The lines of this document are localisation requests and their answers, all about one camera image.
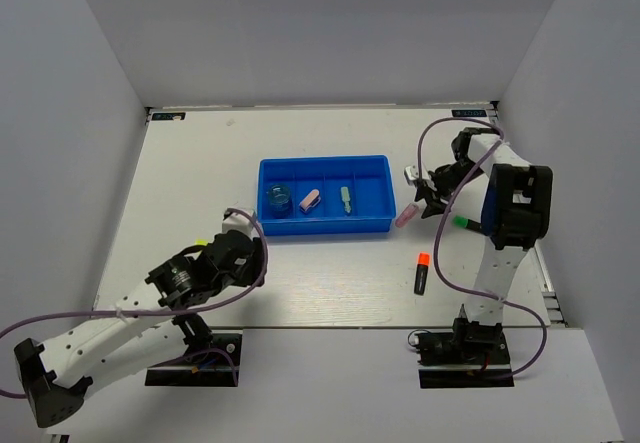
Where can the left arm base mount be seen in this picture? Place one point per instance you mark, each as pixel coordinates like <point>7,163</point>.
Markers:
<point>209,358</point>

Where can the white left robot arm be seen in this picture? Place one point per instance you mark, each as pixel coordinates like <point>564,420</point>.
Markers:
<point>159,321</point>

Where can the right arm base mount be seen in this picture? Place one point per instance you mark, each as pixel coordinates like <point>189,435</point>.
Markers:
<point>467,356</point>

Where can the green-capped highlighter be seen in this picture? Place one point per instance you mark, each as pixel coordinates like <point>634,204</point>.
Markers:
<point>466,223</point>

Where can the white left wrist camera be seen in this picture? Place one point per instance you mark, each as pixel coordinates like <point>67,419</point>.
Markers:
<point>238,222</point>

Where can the pink correction tape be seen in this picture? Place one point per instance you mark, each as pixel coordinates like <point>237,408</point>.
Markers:
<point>408,213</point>

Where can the blue divided plastic tray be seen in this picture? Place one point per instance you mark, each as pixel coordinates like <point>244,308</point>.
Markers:
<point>368,177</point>

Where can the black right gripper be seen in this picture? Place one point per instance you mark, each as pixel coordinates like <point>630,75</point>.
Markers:
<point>434,205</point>

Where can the left corner table label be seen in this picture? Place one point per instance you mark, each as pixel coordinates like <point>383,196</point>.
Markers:
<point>168,116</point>

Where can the black orange-capped highlighter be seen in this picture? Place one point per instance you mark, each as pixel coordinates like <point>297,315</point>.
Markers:
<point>421,274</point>

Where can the right corner table label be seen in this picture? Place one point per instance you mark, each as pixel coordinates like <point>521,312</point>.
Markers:
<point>469,113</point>

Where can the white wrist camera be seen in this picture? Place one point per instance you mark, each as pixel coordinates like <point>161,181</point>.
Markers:
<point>413,176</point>
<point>238,222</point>

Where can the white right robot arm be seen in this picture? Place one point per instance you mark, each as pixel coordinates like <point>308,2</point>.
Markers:
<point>515,213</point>

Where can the corner table label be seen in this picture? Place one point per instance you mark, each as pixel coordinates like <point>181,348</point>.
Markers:
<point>469,113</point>
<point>168,116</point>

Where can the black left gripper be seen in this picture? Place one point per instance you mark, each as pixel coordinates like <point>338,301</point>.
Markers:
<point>254,268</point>

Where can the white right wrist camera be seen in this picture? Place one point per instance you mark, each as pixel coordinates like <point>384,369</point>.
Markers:
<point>413,176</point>

